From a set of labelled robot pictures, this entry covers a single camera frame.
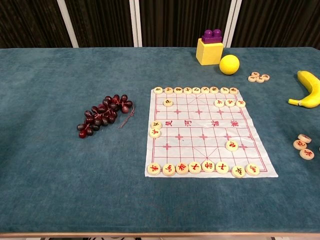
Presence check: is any white paper xiangqi board sheet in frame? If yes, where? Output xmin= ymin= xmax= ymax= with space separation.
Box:
xmin=144 ymin=87 xmax=279 ymax=179

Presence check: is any dark red grape bunch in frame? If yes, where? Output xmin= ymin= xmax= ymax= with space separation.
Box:
xmin=76 ymin=93 xmax=136 ymax=139

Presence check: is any yellow cube block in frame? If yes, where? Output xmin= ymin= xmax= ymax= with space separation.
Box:
xmin=195 ymin=37 xmax=224 ymax=66

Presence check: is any yellow ball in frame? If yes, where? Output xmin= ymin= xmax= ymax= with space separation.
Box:
xmin=219 ymin=54 xmax=241 ymax=75

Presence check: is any purple toy brick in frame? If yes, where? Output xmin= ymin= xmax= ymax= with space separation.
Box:
xmin=201 ymin=28 xmax=223 ymax=44

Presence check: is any dark slatted partition panel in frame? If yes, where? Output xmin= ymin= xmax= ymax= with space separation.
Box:
xmin=231 ymin=0 xmax=320 ymax=50
xmin=64 ymin=0 xmax=135 ymax=48
xmin=0 ymin=0 xmax=74 ymax=49
xmin=138 ymin=0 xmax=233 ymax=48

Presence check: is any teal felt table cover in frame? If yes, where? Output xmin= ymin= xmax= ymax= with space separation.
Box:
xmin=0 ymin=46 xmax=320 ymax=235

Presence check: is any yellow banana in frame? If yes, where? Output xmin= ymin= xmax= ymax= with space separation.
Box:
xmin=287 ymin=70 xmax=320 ymax=109

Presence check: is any white partition frame post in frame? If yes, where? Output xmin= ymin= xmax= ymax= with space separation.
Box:
xmin=56 ymin=0 xmax=80 ymax=48
xmin=129 ymin=0 xmax=143 ymax=48
xmin=223 ymin=0 xmax=243 ymax=48

